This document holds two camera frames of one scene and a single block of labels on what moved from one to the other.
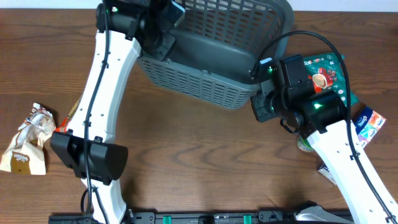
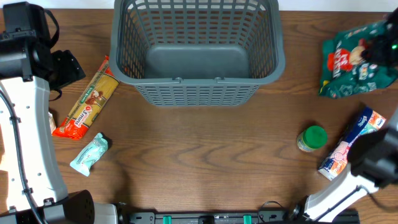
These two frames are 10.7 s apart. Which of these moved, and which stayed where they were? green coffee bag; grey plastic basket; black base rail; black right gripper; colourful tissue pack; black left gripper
Moved: grey plastic basket; black right gripper; green coffee bag; black left gripper
Stayed: black base rail; colourful tissue pack
